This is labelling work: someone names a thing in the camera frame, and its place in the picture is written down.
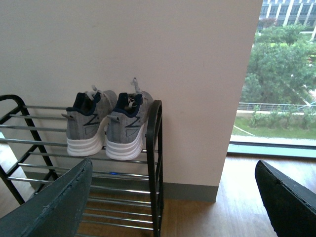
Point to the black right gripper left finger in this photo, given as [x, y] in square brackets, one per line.
[56, 211]

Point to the black metal shoe rack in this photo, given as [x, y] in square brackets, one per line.
[123, 198]

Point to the grey sneaker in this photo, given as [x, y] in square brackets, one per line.
[86, 121]
[127, 124]

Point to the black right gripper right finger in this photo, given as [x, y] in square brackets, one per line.
[290, 206]

